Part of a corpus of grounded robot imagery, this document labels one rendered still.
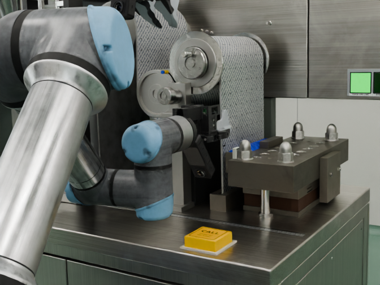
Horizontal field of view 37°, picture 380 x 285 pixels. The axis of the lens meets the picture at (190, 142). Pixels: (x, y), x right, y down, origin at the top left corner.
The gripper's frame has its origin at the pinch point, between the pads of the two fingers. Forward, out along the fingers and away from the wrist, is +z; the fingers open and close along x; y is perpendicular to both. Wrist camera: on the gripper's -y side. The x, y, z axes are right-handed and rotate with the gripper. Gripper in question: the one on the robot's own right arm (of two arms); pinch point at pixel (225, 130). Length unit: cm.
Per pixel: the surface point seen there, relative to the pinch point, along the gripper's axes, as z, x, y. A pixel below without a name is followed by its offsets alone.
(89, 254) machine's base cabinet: -28.8, 19.2, -25.0
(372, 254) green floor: 222, 18, -108
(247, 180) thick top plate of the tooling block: -6.4, -8.9, -10.0
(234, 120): 4.6, -0.3, 1.9
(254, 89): 15.7, -0.3, 8.7
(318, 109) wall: 263, 69, -24
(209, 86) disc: -3.1, 2.3, 10.6
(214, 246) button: -29.3, -13.3, -17.6
